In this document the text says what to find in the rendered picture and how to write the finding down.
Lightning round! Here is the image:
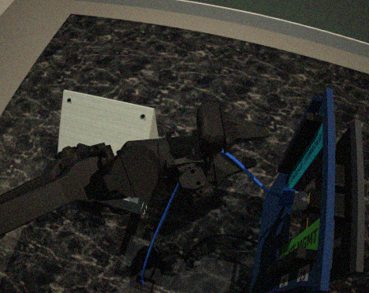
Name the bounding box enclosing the blue network cable with plug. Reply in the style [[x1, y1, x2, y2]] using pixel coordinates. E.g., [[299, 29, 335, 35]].
[[141, 152, 308, 284]]

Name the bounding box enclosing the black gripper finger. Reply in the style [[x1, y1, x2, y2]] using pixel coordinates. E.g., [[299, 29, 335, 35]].
[[219, 107, 269, 154], [212, 153, 257, 190]]

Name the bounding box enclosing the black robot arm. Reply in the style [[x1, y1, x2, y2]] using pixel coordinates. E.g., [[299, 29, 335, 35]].
[[0, 139, 214, 239]]

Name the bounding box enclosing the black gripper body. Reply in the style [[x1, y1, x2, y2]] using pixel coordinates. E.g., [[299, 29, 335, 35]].
[[158, 102, 225, 189]]

